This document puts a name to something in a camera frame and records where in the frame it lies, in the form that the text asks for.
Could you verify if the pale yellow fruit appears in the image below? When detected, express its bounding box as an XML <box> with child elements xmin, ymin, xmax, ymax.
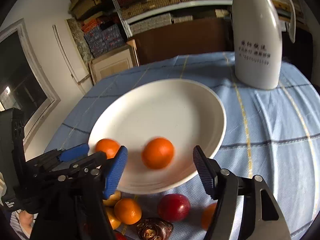
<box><xmin>103</xmin><ymin>190</ymin><xmax>121</xmax><ymax>207</ymax></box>

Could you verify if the orange tangerine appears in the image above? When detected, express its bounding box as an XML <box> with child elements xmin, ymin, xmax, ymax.
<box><xmin>141</xmin><ymin>137</ymin><xmax>175</xmax><ymax>170</ymax></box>
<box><xmin>114</xmin><ymin>198</ymin><xmax>142</xmax><ymax>225</ymax></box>
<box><xmin>95</xmin><ymin>138</ymin><xmax>120</xmax><ymax>159</ymax></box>

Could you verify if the orange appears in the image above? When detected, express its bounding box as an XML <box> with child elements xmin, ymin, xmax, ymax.
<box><xmin>201</xmin><ymin>202</ymin><xmax>217</xmax><ymax>231</ymax></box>

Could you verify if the dark brown chestnut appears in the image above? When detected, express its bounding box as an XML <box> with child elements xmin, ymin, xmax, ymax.
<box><xmin>136</xmin><ymin>218</ymin><xmax>174</xmax><ymax>240</ymax></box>

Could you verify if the red plum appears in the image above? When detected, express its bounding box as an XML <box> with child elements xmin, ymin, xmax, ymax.
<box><xmin>157</xmin><ymin>194</ymin><xmax>191</xmax><ymax>222</ymax></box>

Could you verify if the yellow orange kumquat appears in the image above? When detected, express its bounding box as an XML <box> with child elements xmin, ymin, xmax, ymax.
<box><xmin>105</xmin><ymin>207</ymin><xmax>121</xmax><ymax>230</ymax></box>

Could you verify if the small red tomato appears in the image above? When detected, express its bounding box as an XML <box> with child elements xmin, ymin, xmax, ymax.
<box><xmin>114</xmin><ymin>231</ymin><xmax>127</xmax><ymax>240</ymax></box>

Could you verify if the blue checked tablecloth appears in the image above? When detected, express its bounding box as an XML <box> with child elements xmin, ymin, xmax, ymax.
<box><xmin>47</xmin><ymin>52</ymin><xmax>319</xmax><ymax>239</ymax></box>

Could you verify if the framed picture leaning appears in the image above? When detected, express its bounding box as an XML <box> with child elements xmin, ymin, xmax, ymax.
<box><xmin>89</xmin><ymin>44</ymin><xmax>139</xmax><ymax>85</ymax></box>

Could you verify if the white oval plate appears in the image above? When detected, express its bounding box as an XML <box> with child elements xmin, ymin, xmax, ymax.
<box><xmin>88</xmin><ymin>79</ymin><xmax>227</xmax><ymax>194</ymax></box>

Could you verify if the white metal shelf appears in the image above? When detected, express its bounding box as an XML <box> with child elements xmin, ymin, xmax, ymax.
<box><xmin>103</xmin><ymin>0</ymin><xmax>304</xmax><ymax>38</ymax></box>

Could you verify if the brown wooden cabinet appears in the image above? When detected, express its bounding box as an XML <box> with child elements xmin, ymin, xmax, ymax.
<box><xmin>128</xmin><ymin>17</ymin><xmax>234</xmax><ymax>64</ymax></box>

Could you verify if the white thermos jug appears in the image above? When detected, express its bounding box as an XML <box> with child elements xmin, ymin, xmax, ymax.
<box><xmin>232</xmin><ymin>0</ymin><xmax>296</xmax><ymax>90</ymax></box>

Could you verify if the window frame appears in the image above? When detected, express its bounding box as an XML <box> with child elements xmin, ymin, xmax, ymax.
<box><xmin>1</xmin><ymin>19</ymin><xmax>61</xmax><ymax>148</ymax></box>

